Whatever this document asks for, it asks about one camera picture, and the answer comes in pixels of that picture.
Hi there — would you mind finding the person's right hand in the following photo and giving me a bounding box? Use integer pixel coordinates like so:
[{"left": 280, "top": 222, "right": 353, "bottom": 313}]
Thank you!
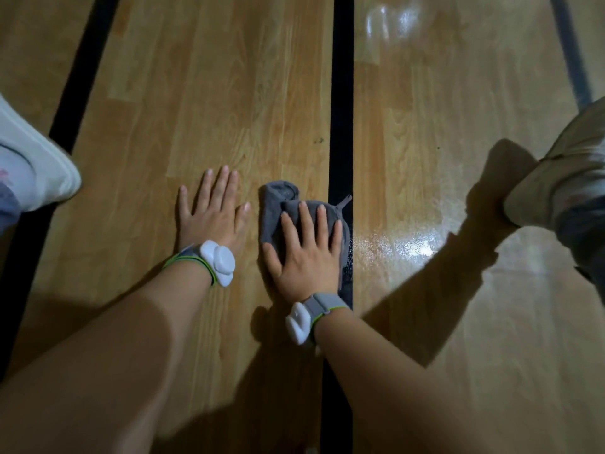
[{"left": 262, "top": 201, "right": 343, "bottom": 305}]

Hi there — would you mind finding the person's left hand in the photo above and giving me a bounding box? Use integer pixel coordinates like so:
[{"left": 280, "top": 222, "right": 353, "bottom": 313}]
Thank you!
[{"left": 177, "top": 165, "right": 251, "bottom": 255}]

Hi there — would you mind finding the grey cleaning cloth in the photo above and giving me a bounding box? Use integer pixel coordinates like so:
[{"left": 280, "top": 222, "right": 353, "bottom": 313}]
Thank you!
[{"left": 258, "top": 180, "right": 354, "bottom": 310}]

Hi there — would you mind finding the person's right forearm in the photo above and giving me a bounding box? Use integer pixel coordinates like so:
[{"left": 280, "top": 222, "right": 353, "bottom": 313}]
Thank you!
[{"left": 313, "top": 307, "right": 509, "bottom": 454}]

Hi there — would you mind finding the person's left forearm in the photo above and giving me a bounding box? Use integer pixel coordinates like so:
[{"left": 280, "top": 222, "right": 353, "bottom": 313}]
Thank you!
[{"left": 0, "top": 262, "right": 214, "bottom": 454}]

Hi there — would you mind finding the white tracker on grey wristband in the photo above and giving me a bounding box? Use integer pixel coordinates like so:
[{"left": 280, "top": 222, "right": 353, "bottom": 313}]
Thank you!
[
  {"left": 163, "top": 239, "right": 236, "bottom": 288},
  {"left": 285, "top": 292, "right": 350, "bottom": 346}
]

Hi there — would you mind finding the person's white left shoe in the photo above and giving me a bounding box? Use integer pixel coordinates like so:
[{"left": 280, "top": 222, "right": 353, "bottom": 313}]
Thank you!
[{"left": 0, "top": 93, "right": 82, "bottom": 212}]

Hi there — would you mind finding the person's white shoe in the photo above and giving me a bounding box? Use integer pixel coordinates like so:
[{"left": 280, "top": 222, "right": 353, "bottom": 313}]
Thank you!
[
  {"left": 503, "top": 96, "right": 605, "bottom": 232},
  {"left": 0, "top": 93, "right": 82, "bottom": 212}
]

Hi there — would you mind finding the person's left trouser leg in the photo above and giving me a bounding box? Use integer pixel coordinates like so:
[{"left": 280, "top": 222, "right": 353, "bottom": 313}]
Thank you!
[{"left": 0, "top": 144, "right": 36, "bottom": 242}]

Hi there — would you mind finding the person's trouser leg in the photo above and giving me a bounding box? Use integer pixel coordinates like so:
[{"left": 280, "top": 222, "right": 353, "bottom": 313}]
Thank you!
[
  {"left": 554, "top": 196, "right": 605, "bottom": 305},
  {"left": 0, "top": 144, "right": 36, "bottom": 242}
]

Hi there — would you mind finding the person's white right shoe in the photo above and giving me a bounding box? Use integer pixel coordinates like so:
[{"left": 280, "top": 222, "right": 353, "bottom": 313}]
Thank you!
[{"left": 503, "top": 96, "right": 605, "bottom": 232}]

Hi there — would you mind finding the person's right trouser leg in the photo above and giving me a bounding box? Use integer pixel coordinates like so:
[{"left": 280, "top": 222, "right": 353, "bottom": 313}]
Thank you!
[{"left": 554, "top": 196, "right": 605, "bottom": 305}]

